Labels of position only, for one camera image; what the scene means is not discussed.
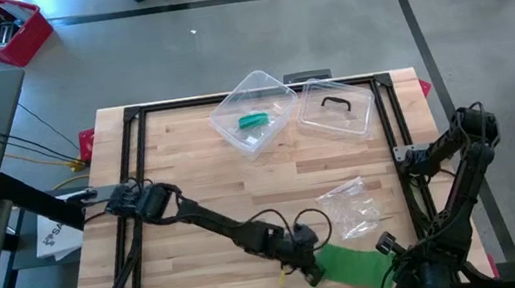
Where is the black aluminium table frame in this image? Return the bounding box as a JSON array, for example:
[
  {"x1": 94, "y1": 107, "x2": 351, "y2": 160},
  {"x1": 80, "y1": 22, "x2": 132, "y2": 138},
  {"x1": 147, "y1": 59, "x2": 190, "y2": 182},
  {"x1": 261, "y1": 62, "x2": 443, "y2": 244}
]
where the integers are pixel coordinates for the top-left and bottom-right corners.
[{"x1": 44, "y1": 59, "x2": 495, "y2": 288}]

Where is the teal green elastic bandage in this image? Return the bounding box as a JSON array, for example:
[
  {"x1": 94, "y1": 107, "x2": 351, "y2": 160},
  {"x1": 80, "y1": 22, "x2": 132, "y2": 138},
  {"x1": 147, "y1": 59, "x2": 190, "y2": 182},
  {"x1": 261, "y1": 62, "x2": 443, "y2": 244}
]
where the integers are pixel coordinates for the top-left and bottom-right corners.
[{"x1": 236, "y1": 110, "x2": 270, "y2": 131}]

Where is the clear plastic storage box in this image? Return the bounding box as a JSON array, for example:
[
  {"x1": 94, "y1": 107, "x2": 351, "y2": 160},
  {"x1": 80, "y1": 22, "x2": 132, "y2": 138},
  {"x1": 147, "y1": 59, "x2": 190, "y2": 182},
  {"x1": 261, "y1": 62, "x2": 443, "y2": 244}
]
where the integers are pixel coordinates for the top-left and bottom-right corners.
[{"x1": 202, "y1": 64, "x2": 307, "y2": 167}]

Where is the white printed sheet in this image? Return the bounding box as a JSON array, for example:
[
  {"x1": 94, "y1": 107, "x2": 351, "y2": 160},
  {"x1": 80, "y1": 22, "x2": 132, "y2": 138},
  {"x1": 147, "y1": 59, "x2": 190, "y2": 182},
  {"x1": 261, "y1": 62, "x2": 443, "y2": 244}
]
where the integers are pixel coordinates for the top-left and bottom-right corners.
[{"x1": 30, "y1": 208, "x2": 89, "y2": 265}]

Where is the red clamp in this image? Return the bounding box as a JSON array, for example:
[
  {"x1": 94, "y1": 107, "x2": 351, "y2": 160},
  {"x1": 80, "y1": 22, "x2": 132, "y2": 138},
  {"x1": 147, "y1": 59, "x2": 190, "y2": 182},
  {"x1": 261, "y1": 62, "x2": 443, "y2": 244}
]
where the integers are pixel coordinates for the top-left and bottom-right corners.
[
  {"x1": 77, "y1": 128, "x2": 100, "y2": 163},
  {"x1": 418, "y1": 77, "x2": 435, "y2": 100}
]

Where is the black desk support beam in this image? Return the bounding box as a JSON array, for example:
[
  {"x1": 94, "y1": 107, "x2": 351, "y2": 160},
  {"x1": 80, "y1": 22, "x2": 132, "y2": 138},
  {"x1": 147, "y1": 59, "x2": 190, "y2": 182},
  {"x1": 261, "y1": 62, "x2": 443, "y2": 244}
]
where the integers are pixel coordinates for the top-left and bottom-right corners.
[{"x1": 0, "y1": 161, "x2": 90, "y2": 242}]

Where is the black and silver device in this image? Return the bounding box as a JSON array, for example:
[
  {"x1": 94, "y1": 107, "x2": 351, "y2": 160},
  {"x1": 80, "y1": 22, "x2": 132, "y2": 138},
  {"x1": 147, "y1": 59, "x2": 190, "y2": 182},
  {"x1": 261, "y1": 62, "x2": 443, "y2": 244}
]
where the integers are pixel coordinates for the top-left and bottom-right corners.
[{"x1": 0, "y1": 19, "x2": 25, "y2": 49}]

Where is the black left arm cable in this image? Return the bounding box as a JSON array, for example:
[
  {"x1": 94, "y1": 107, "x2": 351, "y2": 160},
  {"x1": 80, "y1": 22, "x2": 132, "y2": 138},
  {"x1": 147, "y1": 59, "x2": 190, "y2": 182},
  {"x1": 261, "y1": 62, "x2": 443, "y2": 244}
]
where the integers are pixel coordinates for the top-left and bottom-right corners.
[{"x1": 246, "y1": 199, "x2": 337, "y2": 261}]

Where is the yellow cable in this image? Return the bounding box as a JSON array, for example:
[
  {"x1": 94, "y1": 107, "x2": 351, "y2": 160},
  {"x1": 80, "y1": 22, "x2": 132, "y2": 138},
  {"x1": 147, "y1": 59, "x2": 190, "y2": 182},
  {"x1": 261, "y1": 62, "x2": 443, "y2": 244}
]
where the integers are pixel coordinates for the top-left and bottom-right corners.
[{"x1": 3, "y1": 141, "x2": 93, "y2": 198}]

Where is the grey sheet in crate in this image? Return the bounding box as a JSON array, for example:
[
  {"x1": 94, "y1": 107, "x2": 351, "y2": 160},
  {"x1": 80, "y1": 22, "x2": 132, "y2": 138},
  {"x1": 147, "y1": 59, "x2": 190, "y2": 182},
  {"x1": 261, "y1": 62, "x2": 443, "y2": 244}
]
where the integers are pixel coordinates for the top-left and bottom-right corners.
[{"x1": 0, "y1": 0, "x2": 37, "y2": 24}]

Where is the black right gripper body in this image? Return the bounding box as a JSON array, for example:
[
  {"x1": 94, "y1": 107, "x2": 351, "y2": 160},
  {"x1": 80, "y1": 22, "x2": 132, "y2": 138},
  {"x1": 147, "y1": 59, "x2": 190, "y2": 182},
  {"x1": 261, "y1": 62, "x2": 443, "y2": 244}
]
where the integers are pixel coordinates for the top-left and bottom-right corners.
[{"x1": 374, "y1": 226, "x2": 428, "y2": 288}]

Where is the clear plastic zip bag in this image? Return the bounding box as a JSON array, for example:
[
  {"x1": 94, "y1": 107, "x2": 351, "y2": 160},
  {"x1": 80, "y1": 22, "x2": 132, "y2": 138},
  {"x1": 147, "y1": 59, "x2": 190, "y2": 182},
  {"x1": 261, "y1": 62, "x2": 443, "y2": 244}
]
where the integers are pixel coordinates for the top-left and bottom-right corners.
[
  {"x1": 313, "y1": 174, "x2": 386, "y2": 245},
  {"x1": 225, "y1": 102, "x2": 292, "y2": 152}
]

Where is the clear lid with black handle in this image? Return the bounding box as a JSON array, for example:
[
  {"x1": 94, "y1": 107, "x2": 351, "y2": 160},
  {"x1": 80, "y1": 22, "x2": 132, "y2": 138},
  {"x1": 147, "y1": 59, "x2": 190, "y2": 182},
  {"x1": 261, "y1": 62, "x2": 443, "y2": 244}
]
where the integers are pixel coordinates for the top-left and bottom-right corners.
[{"x1": 289, "y1": 70, "x2": 382, "y2": 151}]

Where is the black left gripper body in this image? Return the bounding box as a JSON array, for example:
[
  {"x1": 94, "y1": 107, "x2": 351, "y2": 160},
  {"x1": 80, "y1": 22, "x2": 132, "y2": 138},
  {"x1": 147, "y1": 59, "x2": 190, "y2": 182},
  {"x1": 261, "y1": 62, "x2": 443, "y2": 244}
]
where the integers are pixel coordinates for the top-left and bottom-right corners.
[{"x1": 268, "y1": 221, "x2": 325, "y2": 277}]

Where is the dark green elastic bandage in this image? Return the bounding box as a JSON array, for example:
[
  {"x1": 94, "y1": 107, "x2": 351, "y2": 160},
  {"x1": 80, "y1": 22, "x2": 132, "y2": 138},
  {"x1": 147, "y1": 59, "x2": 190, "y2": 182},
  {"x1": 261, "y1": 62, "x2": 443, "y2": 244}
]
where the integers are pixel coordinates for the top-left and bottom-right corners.
[{"x1": 312, "y1": 234, "x2": 403, "y2": 288}]

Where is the black floor cable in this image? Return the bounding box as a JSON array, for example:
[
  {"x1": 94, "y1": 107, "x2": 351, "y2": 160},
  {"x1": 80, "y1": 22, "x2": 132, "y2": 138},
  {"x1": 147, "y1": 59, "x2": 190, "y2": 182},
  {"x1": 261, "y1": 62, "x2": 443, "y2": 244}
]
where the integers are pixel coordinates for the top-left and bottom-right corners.
[{"x1": 16, "y1": 93, "x2": 83, "y2": 158}]

